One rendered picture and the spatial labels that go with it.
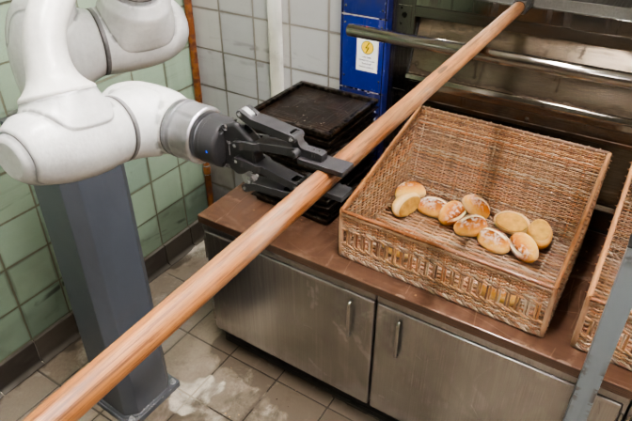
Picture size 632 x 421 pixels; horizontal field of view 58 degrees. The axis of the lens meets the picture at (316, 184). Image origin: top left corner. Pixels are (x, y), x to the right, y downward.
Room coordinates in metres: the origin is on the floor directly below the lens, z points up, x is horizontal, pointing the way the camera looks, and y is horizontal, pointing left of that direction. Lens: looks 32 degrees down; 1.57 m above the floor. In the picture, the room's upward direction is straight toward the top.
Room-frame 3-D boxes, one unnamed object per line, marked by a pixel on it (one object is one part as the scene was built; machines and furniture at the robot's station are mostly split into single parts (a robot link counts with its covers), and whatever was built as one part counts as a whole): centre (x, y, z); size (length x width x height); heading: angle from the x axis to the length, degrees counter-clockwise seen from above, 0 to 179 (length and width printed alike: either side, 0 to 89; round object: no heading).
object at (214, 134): (0.73, 0.12, 1.18); 0.09 x 0.07 x 0.08; 57
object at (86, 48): (1.22, 0.58, 1.17); 0.18 x 0.16 x 0.22; 126
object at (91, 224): (1.21, 0.59, 0.50); 0.21 x 0.21 x 1.00; 56
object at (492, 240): (1.23, -0.49, 0.62); 0.10 x 0.07 x 0.05; 41
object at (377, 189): (1.25, -0.42, 0.72); 0.56 x 0.49 x 0.28; 57
